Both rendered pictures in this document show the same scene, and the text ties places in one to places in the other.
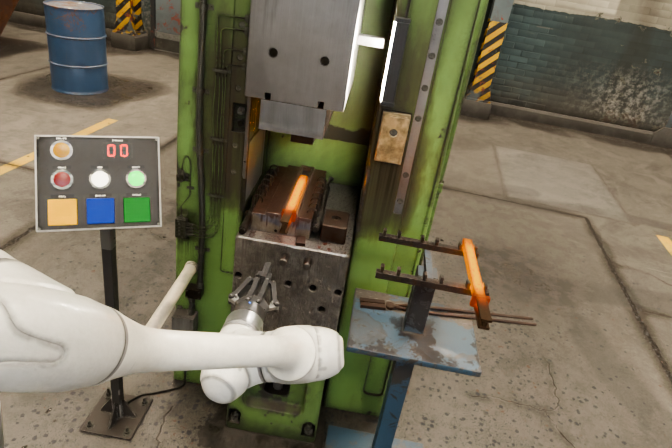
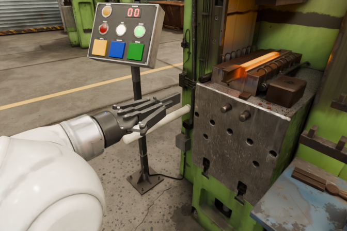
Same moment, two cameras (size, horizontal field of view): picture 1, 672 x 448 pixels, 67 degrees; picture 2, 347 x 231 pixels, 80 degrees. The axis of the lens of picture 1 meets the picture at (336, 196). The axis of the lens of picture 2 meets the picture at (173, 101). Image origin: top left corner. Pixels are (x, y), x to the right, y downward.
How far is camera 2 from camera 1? 98 cm
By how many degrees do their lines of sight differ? 40
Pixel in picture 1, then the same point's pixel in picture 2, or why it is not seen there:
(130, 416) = (148, 182)
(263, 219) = (220, 73)
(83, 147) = (117, 10)
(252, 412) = (204, 216)
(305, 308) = (242, 158)
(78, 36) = not seen: hidden behind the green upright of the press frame
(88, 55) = not seen: hidden behind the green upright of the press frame
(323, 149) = (304, 36)
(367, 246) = (324, 121)
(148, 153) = (150, 15)
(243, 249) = (200, 94)
